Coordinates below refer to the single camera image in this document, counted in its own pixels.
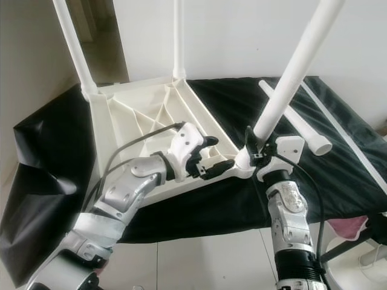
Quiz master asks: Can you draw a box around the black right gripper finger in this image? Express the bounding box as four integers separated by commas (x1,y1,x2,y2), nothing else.
244,126,260,158

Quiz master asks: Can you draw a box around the white plastic table top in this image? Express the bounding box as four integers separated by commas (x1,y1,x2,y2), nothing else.
88,76,256,197

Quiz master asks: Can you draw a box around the white tape strip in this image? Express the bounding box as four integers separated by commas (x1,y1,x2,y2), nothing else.
301,82,387,176

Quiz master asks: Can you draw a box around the pink rounded object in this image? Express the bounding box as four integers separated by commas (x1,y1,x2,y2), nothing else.
330,216,371,239

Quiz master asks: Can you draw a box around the black metal table leg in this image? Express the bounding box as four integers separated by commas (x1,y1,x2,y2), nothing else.
320,230,387,263

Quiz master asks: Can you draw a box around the black tablecloth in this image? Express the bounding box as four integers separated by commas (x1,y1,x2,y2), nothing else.
0,76,387,289

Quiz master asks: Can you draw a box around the white floor fan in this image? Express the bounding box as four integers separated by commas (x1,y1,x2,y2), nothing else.
330,236,387,290

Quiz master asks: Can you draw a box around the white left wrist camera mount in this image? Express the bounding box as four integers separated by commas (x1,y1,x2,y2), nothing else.
169,122,206,181

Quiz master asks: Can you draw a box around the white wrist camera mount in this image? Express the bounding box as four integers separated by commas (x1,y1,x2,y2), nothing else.
169,122,206,181
256,135,306,182

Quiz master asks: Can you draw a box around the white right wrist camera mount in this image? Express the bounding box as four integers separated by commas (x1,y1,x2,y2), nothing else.
256,135,306,182

